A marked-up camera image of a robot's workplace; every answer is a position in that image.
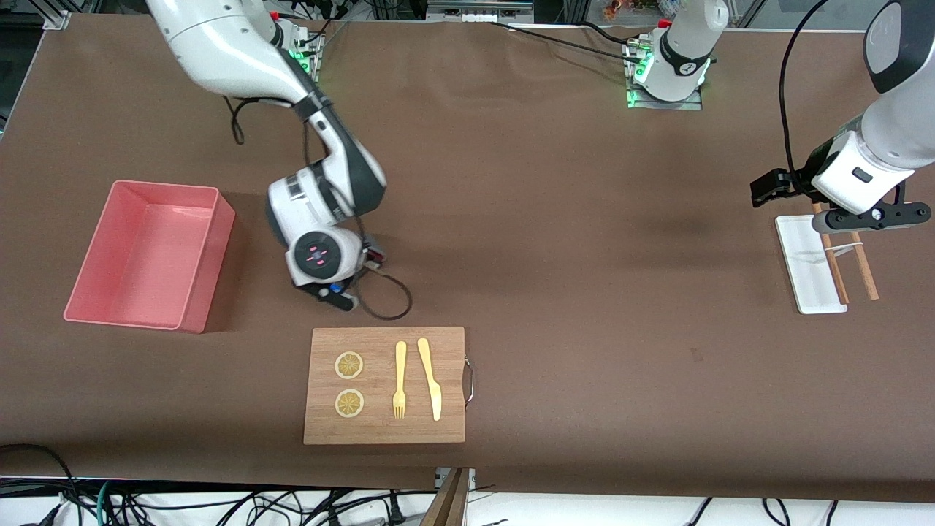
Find white rectangular tray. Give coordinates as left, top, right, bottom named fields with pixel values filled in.
left=775, top=215, right=848, bottom=315

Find yellow plastic fork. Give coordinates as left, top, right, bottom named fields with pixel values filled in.
left=392, top=341, right=408, bottom=420

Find yellow plastic knife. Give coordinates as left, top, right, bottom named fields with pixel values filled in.
left=417, top=338, right=443, bottom=422

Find wooden cutting board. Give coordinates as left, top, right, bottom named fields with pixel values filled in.
left=303, top=327, right=466, bottom=445

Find brown table cover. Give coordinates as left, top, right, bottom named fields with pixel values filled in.
left=0, top=13, right=935, bottom=505

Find pink plastic bin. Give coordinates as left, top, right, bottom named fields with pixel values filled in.
left=63, top=180, right=237, bottom=334

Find wooden plank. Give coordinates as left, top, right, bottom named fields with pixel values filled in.
left=420, top=468, right=468, bottom=526

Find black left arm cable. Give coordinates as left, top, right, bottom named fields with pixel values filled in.
left=779, top=0, right=832, bottom=175

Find black cable across table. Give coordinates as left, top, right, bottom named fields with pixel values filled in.
left=486, top=20, right=647, bottom=65

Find black plug with cable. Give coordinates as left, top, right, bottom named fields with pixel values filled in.
left=321, top=488, right=407, bottom=525

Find black looped floor cable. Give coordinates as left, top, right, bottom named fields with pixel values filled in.
left=0, top=443, right=77, bottom=512

